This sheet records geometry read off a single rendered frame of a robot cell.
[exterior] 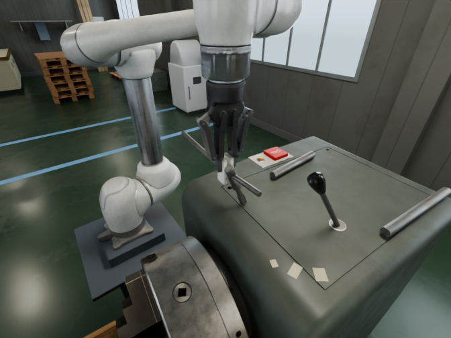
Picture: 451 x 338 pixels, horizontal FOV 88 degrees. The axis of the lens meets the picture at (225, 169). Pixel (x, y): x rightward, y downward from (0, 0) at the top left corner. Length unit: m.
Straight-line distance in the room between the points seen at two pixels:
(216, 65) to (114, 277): 0.95
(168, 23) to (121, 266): 0.94
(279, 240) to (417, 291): 1.87
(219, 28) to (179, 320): 0.47
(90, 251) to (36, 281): 1.13
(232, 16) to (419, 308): 2.14
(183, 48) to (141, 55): 3.85
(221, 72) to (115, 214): 0.80
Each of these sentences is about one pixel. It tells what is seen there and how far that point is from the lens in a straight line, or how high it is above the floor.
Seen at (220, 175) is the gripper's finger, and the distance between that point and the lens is 0.55.
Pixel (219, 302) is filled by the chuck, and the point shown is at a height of 1.22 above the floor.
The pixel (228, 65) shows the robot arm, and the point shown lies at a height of 1.58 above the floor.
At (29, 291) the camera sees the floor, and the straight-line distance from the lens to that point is 2.35.
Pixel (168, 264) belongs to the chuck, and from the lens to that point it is 0.51.
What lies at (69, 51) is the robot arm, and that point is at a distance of 0.86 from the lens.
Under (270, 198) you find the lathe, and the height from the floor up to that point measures 1.26.
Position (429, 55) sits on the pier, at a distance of 2.76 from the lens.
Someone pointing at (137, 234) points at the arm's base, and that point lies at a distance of 1.17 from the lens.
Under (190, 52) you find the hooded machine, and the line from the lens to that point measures 4.80.
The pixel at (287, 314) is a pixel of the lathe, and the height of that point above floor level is 1.24.
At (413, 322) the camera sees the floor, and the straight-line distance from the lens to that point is 2.17.
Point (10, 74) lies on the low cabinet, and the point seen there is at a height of 0.45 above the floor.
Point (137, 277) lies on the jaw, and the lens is 0.55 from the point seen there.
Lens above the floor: 1.65
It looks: 33 degrees down
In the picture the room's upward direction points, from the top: straight up
